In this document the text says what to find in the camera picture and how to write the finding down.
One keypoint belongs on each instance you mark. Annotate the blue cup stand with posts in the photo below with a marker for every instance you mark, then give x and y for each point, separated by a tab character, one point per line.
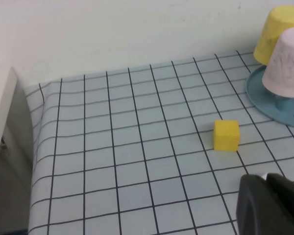
262	98

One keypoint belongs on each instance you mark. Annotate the yellow foam cube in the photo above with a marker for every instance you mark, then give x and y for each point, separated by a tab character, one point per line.
225	135

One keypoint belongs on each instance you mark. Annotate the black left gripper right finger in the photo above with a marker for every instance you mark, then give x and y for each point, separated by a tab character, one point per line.
289	195

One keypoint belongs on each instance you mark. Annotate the pale pink plastic cup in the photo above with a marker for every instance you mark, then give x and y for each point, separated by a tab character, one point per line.
286	68

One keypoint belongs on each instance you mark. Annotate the grey checked tablecloth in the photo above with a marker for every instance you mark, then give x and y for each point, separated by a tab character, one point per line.
127	147

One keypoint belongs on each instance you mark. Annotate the white side cabinet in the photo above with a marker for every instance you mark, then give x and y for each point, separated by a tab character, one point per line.
5	110

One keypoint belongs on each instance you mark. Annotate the yellow plastic cup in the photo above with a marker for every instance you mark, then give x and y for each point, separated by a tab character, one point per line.
272	29

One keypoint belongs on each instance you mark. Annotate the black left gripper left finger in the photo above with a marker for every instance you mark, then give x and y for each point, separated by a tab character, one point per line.
252	210

